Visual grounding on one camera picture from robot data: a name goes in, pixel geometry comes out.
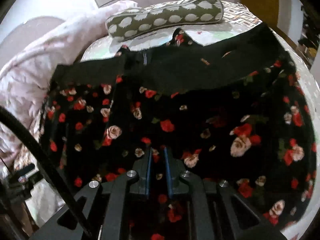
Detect patchwork quilted bedspread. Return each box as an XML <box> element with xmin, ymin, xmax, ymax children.
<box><xmin>24</xmin><ymin>0</ymin><xmax>320</xmax><ymax>240</ymax></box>

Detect black floral garment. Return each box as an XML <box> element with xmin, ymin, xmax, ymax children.
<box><xmin>40</xmin><ymin>23</ymin><xmax>316</xmax><ymax>239</ymax></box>

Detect olive bolster pillow white spots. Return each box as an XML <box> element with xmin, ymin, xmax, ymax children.
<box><xmin>106</xmin><ymin>0</ymin><xmax>224</xmax><ymax>42</ymax></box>

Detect pink floral blanket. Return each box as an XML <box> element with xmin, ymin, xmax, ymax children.
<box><xmin>0</xmin><ymin>0</ymin><xmax>138</xmax><ymax>178</ymax></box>

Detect cluttered white shelf unit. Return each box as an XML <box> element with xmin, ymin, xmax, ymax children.
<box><xmin>297</xmin><ymin>5</ymin><xmax>319</xmax><ymax>69</ymax></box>

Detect pink arched headboard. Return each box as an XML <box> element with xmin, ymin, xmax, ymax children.
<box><xmin>1</xmin><ymin>16</ymin><xmax>64</xmax><ymax>68</ymax></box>

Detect black cable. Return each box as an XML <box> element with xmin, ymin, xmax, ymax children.
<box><xmin>0</xmin><ymin>106</ymin><xmax>91</xmax><ymax>235</ymax></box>

